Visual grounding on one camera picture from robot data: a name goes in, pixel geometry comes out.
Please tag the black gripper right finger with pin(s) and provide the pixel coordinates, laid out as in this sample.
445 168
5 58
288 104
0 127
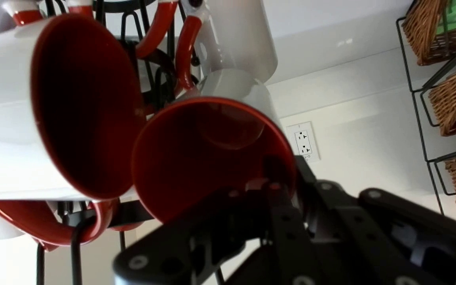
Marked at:
386 237

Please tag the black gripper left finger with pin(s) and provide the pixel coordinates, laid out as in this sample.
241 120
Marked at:
212 247

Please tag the black metal mug rack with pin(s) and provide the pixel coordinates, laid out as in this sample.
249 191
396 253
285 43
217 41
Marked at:
160 84

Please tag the white wall outlet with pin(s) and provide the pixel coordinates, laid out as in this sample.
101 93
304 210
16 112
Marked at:
304 141

